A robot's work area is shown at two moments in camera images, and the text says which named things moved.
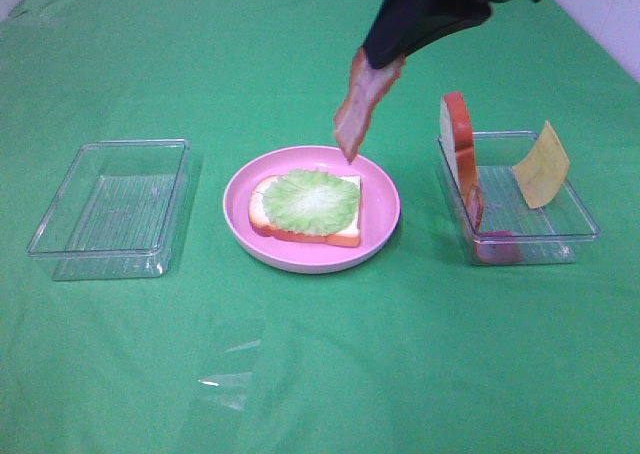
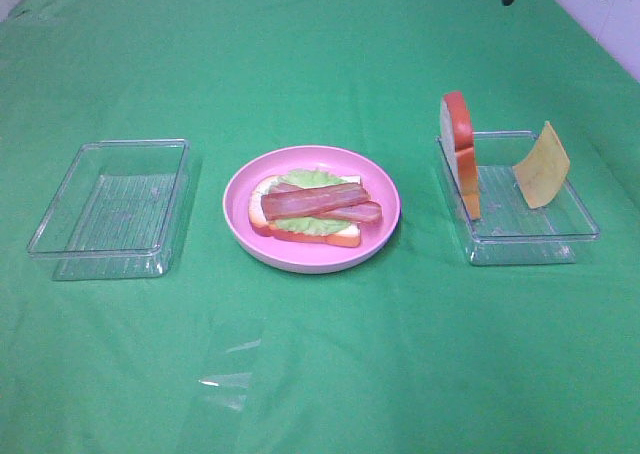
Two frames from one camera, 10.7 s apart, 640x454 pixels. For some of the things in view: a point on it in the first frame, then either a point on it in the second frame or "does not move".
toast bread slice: (350, 236) does not move
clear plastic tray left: (116, 213) does not move
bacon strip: (369, 86) to (311, 201)
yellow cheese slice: (541, 172) does not move
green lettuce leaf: (310, 201) does not move
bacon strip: (490, 246) to (371, 212)
